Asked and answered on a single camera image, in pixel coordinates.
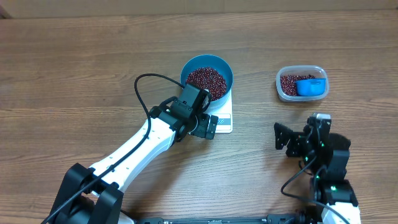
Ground blue plastic measuring scoop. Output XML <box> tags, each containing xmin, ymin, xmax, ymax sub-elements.
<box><xmin>295</xmin><ymin>78</ymin><xmax>326</xmax><ymax>96</ymax></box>

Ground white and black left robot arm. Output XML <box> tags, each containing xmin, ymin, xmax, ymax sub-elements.
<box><xmin>44</xmin><ymin>84</ymin><xmax>218</xmax><ymax>224</ymax></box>

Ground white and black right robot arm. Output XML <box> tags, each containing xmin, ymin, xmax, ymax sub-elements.
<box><xmin>274</xmin><ymin>113</ymin><xmax>361</xmax><ymax>223</ymax></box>

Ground white digital kitchen scale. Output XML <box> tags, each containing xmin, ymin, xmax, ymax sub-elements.
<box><xmin>205</xmin><ymin>90</ymin><xmax>233</xmax><ymax>134</ymax></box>

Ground red beans in bowl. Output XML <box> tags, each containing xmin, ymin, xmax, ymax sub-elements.
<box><xmin>186</xmin><ymin>67</ymin><xmax>227</xmax><ymax>101</ymax></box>

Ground teal blue bowl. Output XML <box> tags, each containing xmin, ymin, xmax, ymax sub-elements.
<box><xmin>180</xmin><ymin>54</ymin><xmax>234</xmax><ymax>93</ymax></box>

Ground clear plastic container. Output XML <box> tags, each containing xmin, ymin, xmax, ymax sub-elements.
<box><xmin>275</xmin><ymin>65</ymin><xmax>330</xmax><ymax>102</ymax></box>

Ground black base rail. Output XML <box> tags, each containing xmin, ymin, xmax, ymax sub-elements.
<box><xmin>136</xmin><ymin>213</ymin><xmax>304</xmax><ymax>224</ymax></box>

